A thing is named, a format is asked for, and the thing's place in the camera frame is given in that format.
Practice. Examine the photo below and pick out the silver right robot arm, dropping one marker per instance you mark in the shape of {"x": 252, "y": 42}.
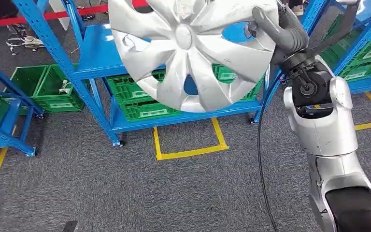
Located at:
{"x": 326, "y": 134}

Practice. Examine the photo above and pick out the red barrier bar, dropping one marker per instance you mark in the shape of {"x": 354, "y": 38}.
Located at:
{"x": 0, "y": 21}

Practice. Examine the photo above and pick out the silver wheel hubcap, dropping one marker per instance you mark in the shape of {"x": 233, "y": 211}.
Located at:
{"x": 184, "y": 36}

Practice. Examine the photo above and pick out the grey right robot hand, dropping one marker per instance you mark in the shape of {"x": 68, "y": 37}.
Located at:
{"x": 288, "y": 35}

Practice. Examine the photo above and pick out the white barrier stand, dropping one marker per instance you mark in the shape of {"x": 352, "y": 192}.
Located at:
{"x": 59, "y": 16}

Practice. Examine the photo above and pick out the small white plastic part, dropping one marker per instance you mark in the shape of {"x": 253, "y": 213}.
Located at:
{"x": 64, "y": 88}

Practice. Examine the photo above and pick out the person's foot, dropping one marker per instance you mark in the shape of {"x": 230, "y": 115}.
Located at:
{"x": 297, "y": 9}
{"x": 33, "y": 41}

